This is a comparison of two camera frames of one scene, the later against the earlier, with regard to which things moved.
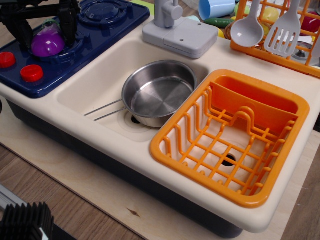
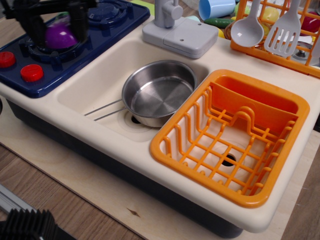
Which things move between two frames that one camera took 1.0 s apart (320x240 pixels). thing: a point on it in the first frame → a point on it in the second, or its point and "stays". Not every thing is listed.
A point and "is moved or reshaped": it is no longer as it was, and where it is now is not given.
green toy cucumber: x=221 y=23 stays
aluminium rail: x=8 y=197 stays
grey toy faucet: x=187 y=37 stays
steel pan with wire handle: x=152 y=94 stays
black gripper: x=12 y=11 → x=28 y=12
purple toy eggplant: x=49 y=41 is moved or reshaped
